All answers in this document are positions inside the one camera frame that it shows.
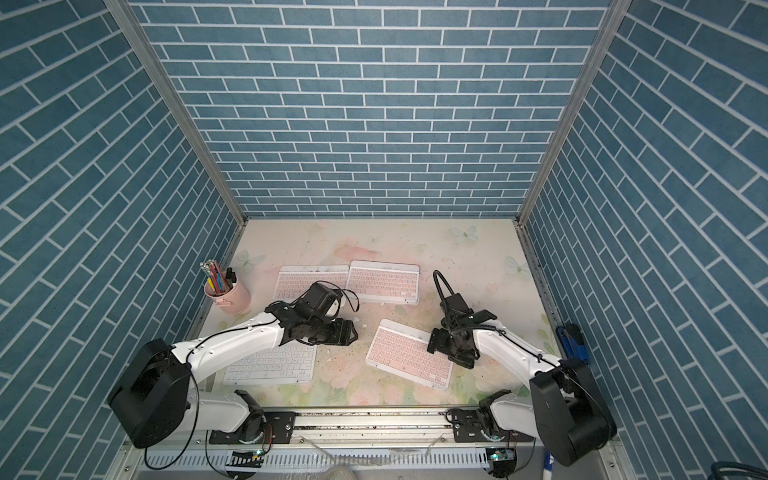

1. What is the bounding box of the aluminium corner post left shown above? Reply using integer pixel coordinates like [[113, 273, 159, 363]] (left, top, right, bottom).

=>
[[104, 0, 247, 227]]

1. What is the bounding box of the aluminium corner post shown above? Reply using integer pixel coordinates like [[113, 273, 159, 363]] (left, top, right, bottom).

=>
[[517, 0, 631, 227], [104, 0, 247, 227]]

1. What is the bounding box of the aluminium corner post right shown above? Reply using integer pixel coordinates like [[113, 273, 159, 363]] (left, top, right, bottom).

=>
[[517, 0, 631, 227]]

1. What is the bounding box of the white key keyboard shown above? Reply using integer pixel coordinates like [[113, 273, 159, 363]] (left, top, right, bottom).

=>
[[222, 342, 317, 386]]

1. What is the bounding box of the coloured pens bundle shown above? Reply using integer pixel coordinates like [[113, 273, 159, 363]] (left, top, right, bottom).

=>
[[200, 260, 237, 296]]

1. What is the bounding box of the pink keyboard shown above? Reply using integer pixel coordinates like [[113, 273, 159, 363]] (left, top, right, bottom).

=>
[[273, 265, 349, 301], [365, 319, 454, 391], [346, 260, 420, 305]]

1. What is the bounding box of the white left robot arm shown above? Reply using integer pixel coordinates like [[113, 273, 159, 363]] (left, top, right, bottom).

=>
[[108, 301, 358, 449]]

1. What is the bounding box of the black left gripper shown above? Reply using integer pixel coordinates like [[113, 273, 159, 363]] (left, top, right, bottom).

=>
[[306, 316, 362, 345]]

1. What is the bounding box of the pink pen holder cup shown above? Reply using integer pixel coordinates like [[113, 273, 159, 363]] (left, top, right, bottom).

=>
[[203, 282, 251, 316]]

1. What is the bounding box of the blue stapler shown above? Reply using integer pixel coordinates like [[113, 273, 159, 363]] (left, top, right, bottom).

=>
[[555, 323, 589, 364]]

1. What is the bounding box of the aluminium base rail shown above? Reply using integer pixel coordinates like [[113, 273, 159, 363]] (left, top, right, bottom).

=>
[[111, 407, 624, 479]]

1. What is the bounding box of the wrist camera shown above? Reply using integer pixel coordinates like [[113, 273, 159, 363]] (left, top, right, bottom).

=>
[[298, 281, 343, 319], [440, 293, 472, 318]]

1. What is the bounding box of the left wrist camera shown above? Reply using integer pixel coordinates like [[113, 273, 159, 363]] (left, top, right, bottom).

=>
[[298, 281, 343, 319]]

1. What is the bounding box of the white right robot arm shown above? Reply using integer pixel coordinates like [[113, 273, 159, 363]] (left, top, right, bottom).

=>
[[427, 309, 617, 466]]

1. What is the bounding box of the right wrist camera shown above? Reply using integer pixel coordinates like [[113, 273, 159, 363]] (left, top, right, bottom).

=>
[[440, 293, 472, 318]]

